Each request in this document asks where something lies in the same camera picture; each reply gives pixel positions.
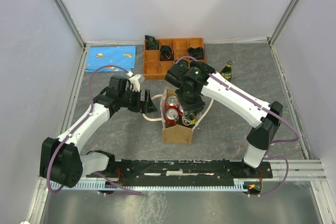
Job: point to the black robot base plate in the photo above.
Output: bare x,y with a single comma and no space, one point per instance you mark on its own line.
145,173

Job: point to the dark rolled sock upper left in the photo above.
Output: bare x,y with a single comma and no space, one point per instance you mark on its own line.
151,43

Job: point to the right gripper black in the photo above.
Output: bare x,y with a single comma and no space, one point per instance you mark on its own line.
196,108

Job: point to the blue patterned cloth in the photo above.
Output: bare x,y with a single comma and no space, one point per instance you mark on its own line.
122,56

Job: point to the dark rolled sock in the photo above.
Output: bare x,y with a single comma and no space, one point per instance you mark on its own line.
151,43
197,53
184,63
166,53

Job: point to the dark rolled sock right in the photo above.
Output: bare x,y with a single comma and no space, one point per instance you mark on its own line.
197,53

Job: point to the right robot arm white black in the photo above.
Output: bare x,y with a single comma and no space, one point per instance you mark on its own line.
197,79

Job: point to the dark rolled sock lower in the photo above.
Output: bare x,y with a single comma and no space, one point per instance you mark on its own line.
184,63

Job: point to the dark rolled sock middle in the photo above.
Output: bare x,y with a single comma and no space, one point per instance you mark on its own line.
166,53

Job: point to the green glass bottle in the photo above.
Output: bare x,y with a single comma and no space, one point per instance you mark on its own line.
226,72
189,120

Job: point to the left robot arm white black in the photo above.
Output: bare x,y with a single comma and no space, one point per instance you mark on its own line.
61,161

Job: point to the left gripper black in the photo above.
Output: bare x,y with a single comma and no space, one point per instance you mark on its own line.
141,106

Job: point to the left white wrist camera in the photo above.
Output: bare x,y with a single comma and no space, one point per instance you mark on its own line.
135,80

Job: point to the red cola can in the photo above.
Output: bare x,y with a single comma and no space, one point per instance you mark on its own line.
171,117
180,110
172,102

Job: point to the orange wooden compartment tray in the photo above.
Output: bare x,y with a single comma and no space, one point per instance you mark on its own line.
154,68

